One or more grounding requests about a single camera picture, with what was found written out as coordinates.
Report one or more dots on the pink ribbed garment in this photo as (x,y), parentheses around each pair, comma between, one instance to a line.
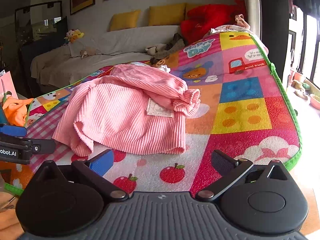
(120,115)

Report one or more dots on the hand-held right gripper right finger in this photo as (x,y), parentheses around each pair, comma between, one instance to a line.
(223,161)

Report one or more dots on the pink plastic basin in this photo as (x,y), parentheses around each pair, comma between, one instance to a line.
(315,102)

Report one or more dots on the pile of grey brown clothes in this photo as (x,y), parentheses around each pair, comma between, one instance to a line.
(172,45)

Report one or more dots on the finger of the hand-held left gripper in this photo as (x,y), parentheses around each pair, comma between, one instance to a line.
(41,147)
(12,130)

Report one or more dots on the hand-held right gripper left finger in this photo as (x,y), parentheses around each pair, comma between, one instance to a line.
(101,163)

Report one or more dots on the small beige plush toy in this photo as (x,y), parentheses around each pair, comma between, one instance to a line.
(87,52)

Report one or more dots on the yellow plush toy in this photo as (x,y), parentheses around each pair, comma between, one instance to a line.
(73,35)

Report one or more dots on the colourful printed play mat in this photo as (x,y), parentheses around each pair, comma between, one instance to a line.
(240,110)

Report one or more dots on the white pillar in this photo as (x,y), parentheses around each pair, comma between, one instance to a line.
(253,7)

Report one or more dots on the red plush blanket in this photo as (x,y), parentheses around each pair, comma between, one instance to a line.
(207,21)

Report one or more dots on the glass fish tank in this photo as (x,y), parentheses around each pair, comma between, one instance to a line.
(41,25)

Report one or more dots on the pink floral clothing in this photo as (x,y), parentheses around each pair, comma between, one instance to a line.
(232,26)

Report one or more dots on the sofa with white cover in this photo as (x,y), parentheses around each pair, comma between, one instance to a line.
(120,42)

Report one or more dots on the orange cloth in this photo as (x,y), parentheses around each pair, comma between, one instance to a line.
(17,111)

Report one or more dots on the yellow cushion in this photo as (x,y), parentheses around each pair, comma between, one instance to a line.
(166,14)
(124,20)
(191,7)

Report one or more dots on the pink paper bag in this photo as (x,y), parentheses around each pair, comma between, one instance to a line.
(7,86)

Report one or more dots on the pair of slippers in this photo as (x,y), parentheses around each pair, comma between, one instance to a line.
(301,88)

